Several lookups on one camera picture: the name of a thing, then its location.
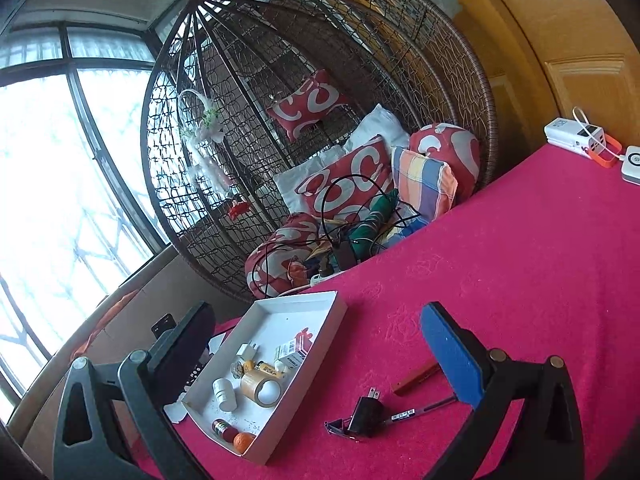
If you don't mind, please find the brown packing tape roll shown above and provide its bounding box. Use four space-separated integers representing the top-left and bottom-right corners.
240 368 282 407

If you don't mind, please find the green cloth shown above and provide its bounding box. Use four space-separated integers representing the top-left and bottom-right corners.
347 189 401 262

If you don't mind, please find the white feather dreamcatcher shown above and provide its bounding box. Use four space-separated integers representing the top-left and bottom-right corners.
177 88 251 221

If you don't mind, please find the white power bank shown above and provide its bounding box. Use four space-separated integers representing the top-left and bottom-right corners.
543 117 624 160

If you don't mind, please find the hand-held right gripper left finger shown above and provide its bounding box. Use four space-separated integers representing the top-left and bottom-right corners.
52 301 217 480

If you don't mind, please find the black power adapter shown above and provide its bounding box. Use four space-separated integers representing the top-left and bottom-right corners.
332 239 359 269

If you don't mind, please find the wooden door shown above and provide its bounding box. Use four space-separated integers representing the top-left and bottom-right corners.
420 0 640 196

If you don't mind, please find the wicker hanging chair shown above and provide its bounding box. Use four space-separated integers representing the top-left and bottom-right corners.
140 0 501 307

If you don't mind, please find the white charging cable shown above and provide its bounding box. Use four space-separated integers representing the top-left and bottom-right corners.
572 105 626 154

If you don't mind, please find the black smartphone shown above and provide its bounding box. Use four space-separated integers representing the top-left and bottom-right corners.
151 313 177 342

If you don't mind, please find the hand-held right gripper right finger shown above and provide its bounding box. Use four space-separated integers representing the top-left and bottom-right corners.
420 301 586 480

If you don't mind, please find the black pen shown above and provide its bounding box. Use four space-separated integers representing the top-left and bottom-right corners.
384 396 459 424

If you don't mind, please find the black framed window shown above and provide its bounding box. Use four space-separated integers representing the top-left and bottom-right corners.
0 20 175 407

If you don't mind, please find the red and white box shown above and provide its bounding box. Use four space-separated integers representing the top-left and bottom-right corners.
273 332 314 370

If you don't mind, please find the flat red white cushion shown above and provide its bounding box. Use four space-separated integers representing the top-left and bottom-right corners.
294 134 396 217

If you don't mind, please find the brown flat stick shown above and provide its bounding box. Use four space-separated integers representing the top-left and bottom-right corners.
392 362 442 395

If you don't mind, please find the orange strap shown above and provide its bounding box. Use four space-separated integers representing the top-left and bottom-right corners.
589 137 626 170

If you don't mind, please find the small white bottle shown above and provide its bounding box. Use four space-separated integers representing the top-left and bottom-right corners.
212 377 238 411

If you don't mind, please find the black cable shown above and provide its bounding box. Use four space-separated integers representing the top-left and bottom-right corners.
249 173 424 299

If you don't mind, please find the white power strip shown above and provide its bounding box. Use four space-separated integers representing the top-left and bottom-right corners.
309 267 344 287

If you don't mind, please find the plaid pillow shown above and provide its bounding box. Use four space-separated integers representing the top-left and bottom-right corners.
389 145 459 222

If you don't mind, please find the round red white cushion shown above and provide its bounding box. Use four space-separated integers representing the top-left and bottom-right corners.
408 122 482 202

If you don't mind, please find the magenta embossed blanket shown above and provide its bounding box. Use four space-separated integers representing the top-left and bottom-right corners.
132 142 640 480

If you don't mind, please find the small red white pillow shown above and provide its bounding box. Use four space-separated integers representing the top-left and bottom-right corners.
265 68 351 144

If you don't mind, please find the red white seat cushion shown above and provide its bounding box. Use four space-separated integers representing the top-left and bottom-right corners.
244 212 332 299

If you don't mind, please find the small white square device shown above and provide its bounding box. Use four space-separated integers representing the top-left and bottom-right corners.
619 144 640 186

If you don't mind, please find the white cardboard tray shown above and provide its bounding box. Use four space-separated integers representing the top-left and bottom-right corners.
180 290 349 466

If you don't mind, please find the black charger plug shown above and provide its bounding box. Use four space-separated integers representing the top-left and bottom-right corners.
347 385 386 439

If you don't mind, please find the small red bottle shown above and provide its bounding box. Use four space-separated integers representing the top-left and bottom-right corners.
210 418 240 442

